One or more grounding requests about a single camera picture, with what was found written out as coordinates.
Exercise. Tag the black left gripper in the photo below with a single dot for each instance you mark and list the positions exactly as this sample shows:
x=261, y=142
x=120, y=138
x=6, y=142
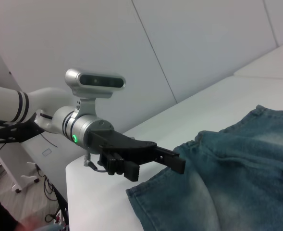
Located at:
x=122, y=146

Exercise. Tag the blue denim shorts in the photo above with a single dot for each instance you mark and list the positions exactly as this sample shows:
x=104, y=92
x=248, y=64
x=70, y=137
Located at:
x=227, y=180

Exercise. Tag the black table leg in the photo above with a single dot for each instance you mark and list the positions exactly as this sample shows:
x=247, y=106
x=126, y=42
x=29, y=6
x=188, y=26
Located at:
x=63, y=209

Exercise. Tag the white wheeled stand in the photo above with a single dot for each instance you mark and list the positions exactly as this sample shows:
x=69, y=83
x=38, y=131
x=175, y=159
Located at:
x=30, y=178

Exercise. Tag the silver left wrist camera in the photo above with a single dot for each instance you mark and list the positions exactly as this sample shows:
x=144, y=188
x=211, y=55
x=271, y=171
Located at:
x=95, y=81

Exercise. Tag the white wall socket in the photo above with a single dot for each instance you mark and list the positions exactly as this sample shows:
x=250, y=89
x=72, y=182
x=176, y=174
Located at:
x=47, y=152

